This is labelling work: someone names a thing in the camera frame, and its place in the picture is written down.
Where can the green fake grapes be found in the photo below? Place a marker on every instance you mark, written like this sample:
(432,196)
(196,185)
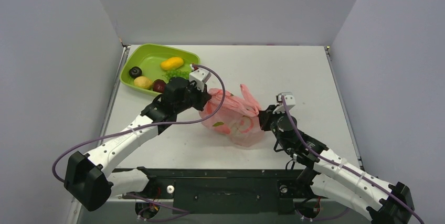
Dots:
(176,73)

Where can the yellow fake lemon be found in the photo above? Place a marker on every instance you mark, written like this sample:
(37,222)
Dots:
(143,82)

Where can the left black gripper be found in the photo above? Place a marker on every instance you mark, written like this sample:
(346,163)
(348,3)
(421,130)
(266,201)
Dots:
(203,96)

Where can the green plastic tray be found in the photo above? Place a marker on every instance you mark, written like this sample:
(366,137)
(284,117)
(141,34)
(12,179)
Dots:
(148,57)

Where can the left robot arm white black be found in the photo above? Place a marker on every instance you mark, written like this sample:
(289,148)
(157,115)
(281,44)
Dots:
(89,176)

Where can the dark red fake apple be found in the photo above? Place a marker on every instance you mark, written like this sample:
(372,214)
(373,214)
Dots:
(159,86)

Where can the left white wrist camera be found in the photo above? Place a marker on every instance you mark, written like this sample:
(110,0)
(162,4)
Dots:
(199,77)

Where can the dark fake mangosteen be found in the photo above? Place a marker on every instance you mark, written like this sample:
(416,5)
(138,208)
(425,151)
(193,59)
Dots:
(135,72)

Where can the pink plastic bag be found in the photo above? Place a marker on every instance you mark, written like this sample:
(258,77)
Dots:
(235,117)

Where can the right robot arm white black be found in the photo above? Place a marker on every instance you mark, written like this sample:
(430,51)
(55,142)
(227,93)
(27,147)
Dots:
(328,175)

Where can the yellow fake mango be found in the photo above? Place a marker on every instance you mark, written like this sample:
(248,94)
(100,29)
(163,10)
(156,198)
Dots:
(172,63)

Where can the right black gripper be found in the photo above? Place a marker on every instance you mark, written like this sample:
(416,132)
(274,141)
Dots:
(265,118)

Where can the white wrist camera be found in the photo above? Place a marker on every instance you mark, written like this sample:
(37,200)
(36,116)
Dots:
(285,102)
(199,77)

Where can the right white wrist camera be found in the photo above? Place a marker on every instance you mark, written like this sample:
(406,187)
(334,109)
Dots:
(285,102)

